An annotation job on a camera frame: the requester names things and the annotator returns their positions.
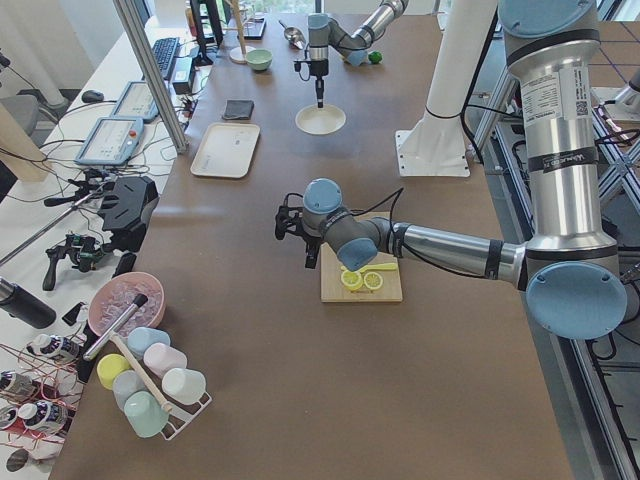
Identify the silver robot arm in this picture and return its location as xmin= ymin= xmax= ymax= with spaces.
xmin=275 ymin=1 xmax=627 ymax=340
xmin=294 ymin=0 xmax=409 ymax=109

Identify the teach pendant near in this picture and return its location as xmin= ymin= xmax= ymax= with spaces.
xmin=74 ymin=117 xmax=144 ymax=166

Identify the yellow plastic cup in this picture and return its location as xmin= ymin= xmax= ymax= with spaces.
xmin=97 ymin=353 xmax=131 ymax=390

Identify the blue plastic cup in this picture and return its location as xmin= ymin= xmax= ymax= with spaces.
xmin=127 ymin=327 xmax=171 ymax=359

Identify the green lime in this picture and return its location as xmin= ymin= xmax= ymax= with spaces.
xmin=368 ymin=51 xmax=383 ymax=64

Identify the grey plastic cup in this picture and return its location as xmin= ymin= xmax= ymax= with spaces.
xmin=112 ymin=370 xmax=146 ymax=411

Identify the aluminium frame post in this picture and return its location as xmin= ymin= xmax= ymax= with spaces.
xmin=113 ymin=0 xmax=188 ymax=154

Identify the teach pendant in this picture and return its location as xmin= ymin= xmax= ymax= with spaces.
xmin=74 ymin=117 xmax=144 ymax=166
xmin=111 ymin=81 xmax=159 ymax=123

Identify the lemon half right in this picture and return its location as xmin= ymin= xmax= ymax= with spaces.
xmin=362 ymin=271 xmax=384 ymax=291

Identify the yellow plastic knife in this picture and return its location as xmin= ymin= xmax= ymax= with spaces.
xmin=357 ymin=262 xmax=398 ymax=273

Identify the metal scoop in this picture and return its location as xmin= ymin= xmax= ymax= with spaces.
xmin=278 ymin=20 xmax=306 ymax=50

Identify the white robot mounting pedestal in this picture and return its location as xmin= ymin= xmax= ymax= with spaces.
xmin=396 ymin=0 xmax=497 ymax=177

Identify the wooden stand with base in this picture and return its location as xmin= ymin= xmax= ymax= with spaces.
xmin=224 ymin=0 xmax=254 ymax=64

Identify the black monitor stand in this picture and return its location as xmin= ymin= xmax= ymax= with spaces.
xmin=189 ymin=0 xmax=223 ymax=66

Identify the lemon half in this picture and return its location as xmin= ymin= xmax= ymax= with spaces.
xmin=362 ymin=271 xmax=384 ymax=291
xmin=340 ymin=270 xmax=364 ymax=292

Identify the white wire cup rack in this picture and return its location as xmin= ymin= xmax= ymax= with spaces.
xmin=161 ymin=392 xmax=213 ymax=441

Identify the mint green plastic cup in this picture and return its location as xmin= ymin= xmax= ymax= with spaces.
xmin=124 ymin=391 xmax=169 ymax=438

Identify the black computer mouse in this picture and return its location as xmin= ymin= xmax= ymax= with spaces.
xmin=81 ymin=90 xmax=104 ymax=104

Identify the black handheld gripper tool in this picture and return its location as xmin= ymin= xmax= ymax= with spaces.
xmin=42 ymin=233 xmax=112 ymax=291

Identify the black keyboard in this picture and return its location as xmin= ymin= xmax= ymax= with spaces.
xmin=152 ymin=37 xmax=180 ymax=80

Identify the pink bowl with ice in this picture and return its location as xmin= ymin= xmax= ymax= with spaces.
xmin=88 ymin=272 xmax=166 ymax=337

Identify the mint green bowl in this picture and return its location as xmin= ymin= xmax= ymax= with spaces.
xmin=245 ymin=48 xmax=273 ymax=72

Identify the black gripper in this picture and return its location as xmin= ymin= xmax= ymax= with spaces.
xmin=274 ymin=203 xmax=320 ymax=269
xmin=294 ymin=59 xmax=329 ymax=109

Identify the pink plastic cup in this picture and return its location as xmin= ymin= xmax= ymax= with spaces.
xmin=143 ymin=342 xmax=188 ymax=378

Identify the cream rectangular tray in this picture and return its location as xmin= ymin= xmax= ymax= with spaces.
xmin=190 ymin=122 xmax=260 ymax=179

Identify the lemon half left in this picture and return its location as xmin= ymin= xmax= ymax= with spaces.
xmin=340 ymin=270 xmax=364 ymax=292

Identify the steel bar spoon tool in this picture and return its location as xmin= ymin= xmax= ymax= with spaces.
xmin=83 ymin=294 xmax=148 ymax=361

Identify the bamboo cutting board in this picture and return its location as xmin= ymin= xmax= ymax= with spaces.
xmin=319 ymin=212 xmax=404 ymax=304

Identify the grey folded cloth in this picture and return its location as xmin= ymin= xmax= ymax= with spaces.
xmin=222 ymin=99 xmax=254 ymax=120

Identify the black headset device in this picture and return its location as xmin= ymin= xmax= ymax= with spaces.
xmin=98 ymin=176 xmax=159 ymax=252

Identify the cream round plate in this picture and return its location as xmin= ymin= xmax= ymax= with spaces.
xmin=295 ymin=104 xmax=346 ymax=136

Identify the teach pendant far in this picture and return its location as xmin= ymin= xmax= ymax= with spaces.
xmin=111 ymin=81 xmax=159 ymax=123

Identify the white plastic cup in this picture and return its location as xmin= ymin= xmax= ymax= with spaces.
xmin=162 ymin=368 xmax=206 ymax=405

